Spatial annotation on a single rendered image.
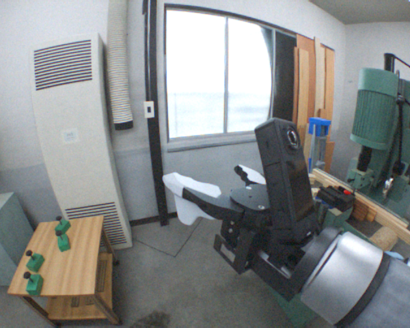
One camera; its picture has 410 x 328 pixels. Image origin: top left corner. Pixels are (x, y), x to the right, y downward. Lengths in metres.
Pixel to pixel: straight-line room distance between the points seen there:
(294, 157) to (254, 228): 0.08
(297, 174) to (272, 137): 0.04
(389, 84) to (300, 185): 0.72
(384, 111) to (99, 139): 1.57
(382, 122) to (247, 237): 0.74
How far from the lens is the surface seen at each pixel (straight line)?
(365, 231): 0.87
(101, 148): 1.40
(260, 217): 0.17
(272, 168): 0.16
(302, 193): 0.18
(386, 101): 0.85
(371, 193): 1.16
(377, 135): 0.85
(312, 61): 2.60
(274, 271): 0.20
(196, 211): 0.22
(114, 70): 1.45
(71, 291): 1.11
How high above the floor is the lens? 1.35
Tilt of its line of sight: 23 degrees down
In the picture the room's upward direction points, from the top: straight up
